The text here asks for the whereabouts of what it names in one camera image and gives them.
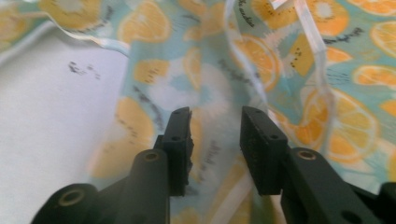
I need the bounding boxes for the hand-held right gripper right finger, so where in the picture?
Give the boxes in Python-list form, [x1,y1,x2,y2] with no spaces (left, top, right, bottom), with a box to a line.
[240,105,289,196]

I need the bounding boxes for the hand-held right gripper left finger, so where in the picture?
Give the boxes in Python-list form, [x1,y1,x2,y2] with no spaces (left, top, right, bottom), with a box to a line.
[162,106,194,198]

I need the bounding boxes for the orange fruit print cloth bag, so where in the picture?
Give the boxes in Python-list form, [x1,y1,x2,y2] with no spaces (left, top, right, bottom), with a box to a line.
[0,0,396,224]

